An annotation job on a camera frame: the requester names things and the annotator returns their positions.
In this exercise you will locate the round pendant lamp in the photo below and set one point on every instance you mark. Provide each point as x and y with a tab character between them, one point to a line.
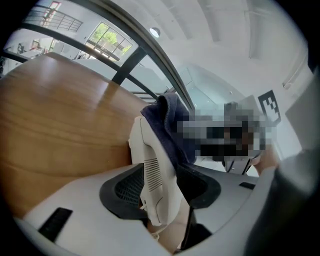
154	32

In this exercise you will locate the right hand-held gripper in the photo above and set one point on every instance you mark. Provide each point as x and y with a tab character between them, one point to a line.
270	105

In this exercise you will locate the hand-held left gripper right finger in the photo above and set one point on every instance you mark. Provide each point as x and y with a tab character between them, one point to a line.
225	197

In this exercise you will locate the large glass window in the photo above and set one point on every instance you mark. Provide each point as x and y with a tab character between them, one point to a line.
110	40

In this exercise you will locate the white plastic device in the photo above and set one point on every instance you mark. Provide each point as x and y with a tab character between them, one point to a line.
155	175

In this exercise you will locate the dark blue cloth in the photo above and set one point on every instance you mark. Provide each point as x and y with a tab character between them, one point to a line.
172	130

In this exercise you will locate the thin black balcony railing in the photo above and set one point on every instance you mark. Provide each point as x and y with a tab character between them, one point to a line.
60	20

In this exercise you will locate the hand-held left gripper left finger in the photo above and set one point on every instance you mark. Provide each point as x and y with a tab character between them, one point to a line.
82	200

